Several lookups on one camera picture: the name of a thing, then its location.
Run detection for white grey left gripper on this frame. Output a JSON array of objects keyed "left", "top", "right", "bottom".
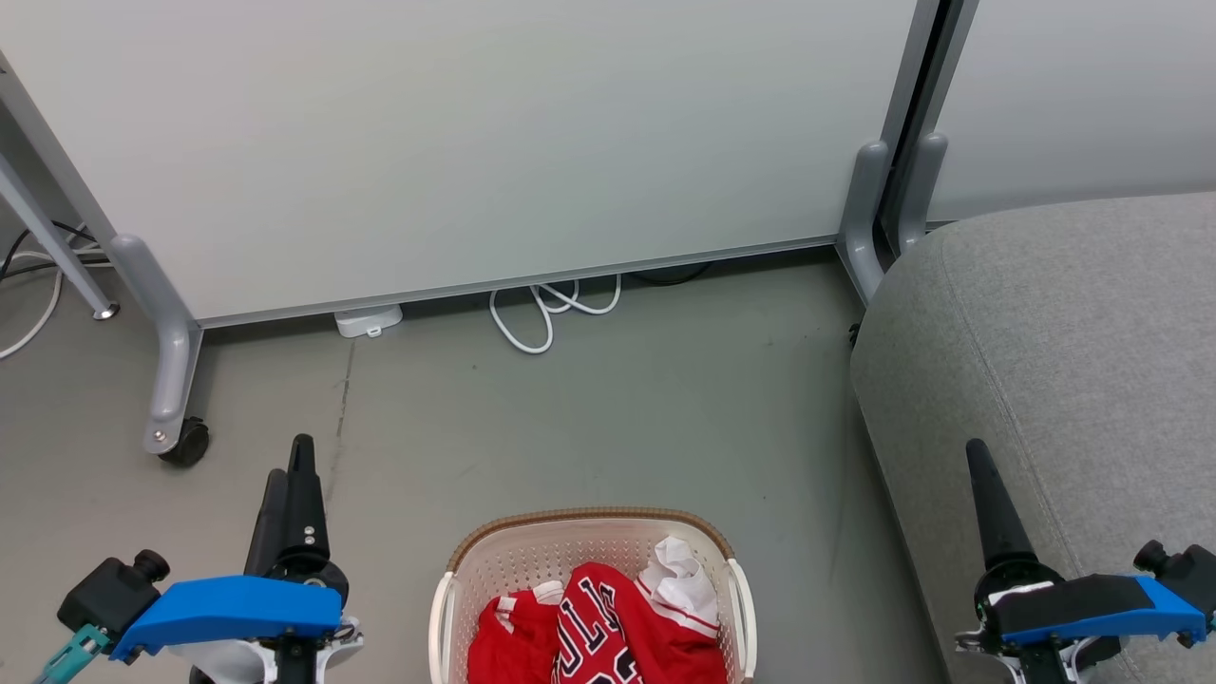
[{"left": 190, "top": 434, "right": 364, "bottom": 684}]

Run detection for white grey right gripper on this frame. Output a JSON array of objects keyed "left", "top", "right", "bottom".
[{"left": 955, "top": 439, "right": 1122, "bottom": 684}]

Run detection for red basketball jersey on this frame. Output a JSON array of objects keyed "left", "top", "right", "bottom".
[{"left": 554, "top": 562, "right": 731, "bottom": 684}]

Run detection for grey fabric sofa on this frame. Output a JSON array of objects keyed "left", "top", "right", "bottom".
[{"left": 850, "top": 193, "right": 1216, "bottom": 684}]

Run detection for black caster wheel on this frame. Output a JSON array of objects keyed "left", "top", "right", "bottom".
[{"left": 157, "top": 416, "right": 212, "bottom": 468}]

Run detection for long grey partition leg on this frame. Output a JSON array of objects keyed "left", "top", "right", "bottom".
[{"left": 107, "top": 233, "right": 205, "bottom": 457}]

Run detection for white power box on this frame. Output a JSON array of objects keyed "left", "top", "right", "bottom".
[{"left": 334, "top": 304, "right": 404, "bottom": 340}]

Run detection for cream plastic laundry basket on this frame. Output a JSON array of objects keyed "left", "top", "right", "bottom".
[{"left": 427, "top": 506, "right": 758, "bottom": 684}]

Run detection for white crumpled cloth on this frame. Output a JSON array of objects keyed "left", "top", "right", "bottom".
[{"left": 635, "top": 536, "right": 720, "bottom": 628}]

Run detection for grey metal pole with foot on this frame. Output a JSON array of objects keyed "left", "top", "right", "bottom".
[{"left": 0, "top": 152, "right": 122, "bottom": 321}]

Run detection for wide white partition panel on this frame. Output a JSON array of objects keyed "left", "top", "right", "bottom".
[{"left": 0, "top": 0, "right": 941, "bottom": 330}]

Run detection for teal cable connector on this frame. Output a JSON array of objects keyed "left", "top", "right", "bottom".
[{"left": 36, "top": 624, "right": 111, "bottom": 684}]

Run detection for coiled white cable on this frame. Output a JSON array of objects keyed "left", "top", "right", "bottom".
[{"left": 488, "top": 274, "right": 623, "bottom": 355}]

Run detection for long white cable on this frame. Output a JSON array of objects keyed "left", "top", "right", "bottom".
[{"left": 0, "top": 249, "right": 105, "bottom": 362}]

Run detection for thin black cables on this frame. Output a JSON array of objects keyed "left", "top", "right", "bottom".
[{"left": 0, "top": 220, "right": 101, "bottom": 283}]

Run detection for black floor cable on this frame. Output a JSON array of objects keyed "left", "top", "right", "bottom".
[{"left": 630, "top": 263, "right": 712, "bottom": 286}]

